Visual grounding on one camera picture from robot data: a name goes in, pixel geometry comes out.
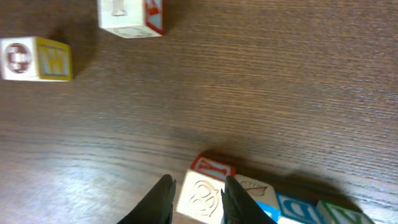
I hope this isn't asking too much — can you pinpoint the wooden block blue L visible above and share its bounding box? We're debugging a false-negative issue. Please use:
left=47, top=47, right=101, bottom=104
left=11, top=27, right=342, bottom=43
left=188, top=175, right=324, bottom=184
left=276, top=192, right=325, bottom=224

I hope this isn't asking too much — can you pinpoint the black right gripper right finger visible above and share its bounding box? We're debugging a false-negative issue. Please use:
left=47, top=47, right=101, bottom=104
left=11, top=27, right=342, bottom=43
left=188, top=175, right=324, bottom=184
left=221, top=175, right=276, bottom=224

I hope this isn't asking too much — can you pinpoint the wooden block green V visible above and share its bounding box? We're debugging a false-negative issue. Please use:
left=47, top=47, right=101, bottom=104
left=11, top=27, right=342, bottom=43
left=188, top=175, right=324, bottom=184
left=317, top=200, right=374, bottom=224

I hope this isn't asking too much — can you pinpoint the wooden block mushroom A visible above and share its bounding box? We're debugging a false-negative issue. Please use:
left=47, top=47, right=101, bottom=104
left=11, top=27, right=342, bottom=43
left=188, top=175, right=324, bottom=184
left=1, top=36, right=73, bottom=82

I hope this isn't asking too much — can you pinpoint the wooden block blue side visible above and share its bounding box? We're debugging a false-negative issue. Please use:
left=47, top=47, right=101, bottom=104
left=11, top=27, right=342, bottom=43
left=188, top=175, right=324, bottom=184
left=234, top=174, right=281, bottom=223

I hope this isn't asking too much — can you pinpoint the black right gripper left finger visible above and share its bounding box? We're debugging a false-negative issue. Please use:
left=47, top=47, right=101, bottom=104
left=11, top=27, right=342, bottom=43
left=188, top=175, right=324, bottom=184
left=118, top=174, right=176, bottom=224

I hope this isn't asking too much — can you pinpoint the wooden block animal drawing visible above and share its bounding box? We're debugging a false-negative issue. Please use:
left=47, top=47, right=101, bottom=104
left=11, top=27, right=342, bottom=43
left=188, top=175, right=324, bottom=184
left=97, top=0, right=164, bottom=39

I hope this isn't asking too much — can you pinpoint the wooden block red Q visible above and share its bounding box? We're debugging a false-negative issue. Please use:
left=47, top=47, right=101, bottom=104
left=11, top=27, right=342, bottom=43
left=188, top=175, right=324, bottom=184
left=176, top=154, right=236, bottom=224

